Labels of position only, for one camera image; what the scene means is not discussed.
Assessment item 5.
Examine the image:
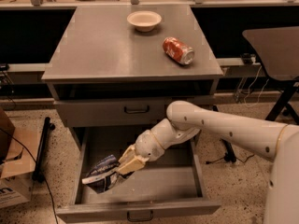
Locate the open grey lower drawer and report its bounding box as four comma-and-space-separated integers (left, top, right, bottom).
57, 126, 221, 223

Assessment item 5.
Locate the dark office chair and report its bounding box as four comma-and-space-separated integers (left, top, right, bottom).
242, 26, 299, 124

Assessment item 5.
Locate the blue chip bag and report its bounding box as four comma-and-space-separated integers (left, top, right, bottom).
81, 155, 133, 193

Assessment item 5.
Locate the closed grey upper drawer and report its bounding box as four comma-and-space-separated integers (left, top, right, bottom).
55, 95, 215, 127

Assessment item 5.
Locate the black stand foot left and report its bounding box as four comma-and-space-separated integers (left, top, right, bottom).
32, 117, 55, 183

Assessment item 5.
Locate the white paper bowl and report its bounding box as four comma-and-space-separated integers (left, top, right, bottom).
127, 11, 162, 33

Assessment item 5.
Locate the red soda can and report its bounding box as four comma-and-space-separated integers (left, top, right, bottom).
163, 37, 194, 65

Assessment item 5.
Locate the black stand foot right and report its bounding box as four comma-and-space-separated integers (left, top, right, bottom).
211, 105, 237, 164

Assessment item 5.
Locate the grey drawer cabinet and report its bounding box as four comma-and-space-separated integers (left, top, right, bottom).
42, 4, 222, 146

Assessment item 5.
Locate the black stand foot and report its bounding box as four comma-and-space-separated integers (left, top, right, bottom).
32, 117, 55, 183
211, 105, 237, 164

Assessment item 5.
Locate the black floor cable right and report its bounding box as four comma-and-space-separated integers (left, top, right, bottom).
205, 152, 256, 165

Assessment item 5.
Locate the black floor cable left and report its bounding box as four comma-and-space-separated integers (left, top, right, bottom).
0, 127, 60, 224

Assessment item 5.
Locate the black floor cable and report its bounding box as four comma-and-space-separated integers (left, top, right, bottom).
0, 127, 60, 224
205, 152, 256, 165

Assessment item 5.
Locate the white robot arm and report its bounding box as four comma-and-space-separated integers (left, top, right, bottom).
117, 101, 299, 224

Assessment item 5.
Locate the cardboard box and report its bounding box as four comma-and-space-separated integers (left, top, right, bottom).
0, 109, 40, 208

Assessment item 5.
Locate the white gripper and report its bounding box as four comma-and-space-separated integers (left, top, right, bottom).
117, 131, 164, 175

